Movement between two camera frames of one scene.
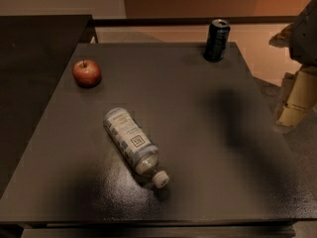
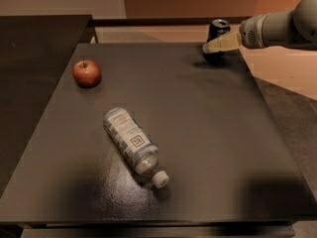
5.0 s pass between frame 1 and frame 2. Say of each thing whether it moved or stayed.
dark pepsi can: stayed
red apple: stayed
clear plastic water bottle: stayed
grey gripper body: moved
